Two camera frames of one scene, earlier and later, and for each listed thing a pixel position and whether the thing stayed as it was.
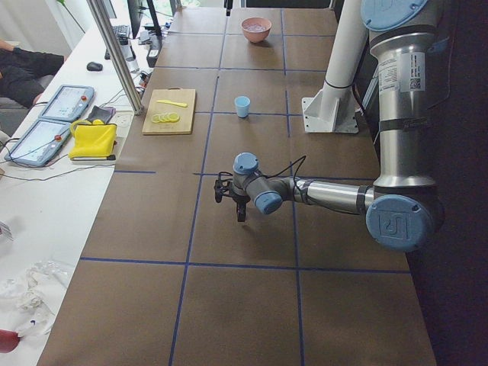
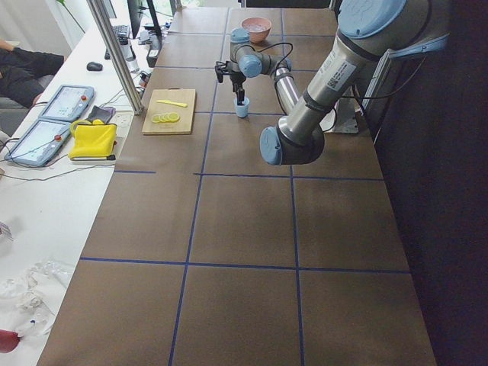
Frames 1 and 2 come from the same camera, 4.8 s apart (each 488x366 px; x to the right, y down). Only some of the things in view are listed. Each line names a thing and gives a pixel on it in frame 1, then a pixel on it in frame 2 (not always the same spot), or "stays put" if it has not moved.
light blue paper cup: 242,106 stays put
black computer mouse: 94,66 stays put
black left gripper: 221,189 → 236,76
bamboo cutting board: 184,123 stays put
